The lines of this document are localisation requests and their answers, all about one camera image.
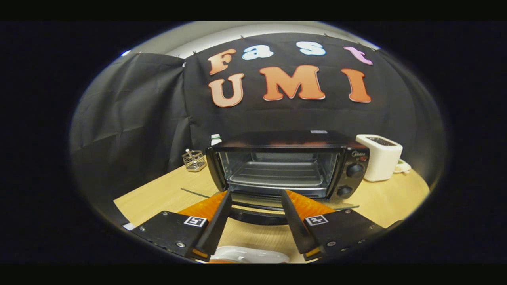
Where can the black toaster oven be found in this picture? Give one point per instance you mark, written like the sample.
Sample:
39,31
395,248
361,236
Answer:
285,142

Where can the white bottle with green label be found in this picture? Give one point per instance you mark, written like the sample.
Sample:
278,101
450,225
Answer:
216,140

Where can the white plate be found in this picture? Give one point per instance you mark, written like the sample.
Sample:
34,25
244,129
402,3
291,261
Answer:
253,254

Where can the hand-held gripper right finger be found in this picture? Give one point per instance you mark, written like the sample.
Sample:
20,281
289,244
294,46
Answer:
295,225

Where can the black backdrop cloth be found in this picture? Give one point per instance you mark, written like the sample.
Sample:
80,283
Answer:
130,118

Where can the small ceiling light panel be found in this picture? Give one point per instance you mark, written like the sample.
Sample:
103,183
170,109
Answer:
125,52

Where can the white bread toaster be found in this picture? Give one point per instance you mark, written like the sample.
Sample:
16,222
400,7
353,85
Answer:
380,162

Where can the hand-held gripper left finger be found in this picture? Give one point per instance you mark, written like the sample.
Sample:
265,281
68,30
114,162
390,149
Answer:
218,225

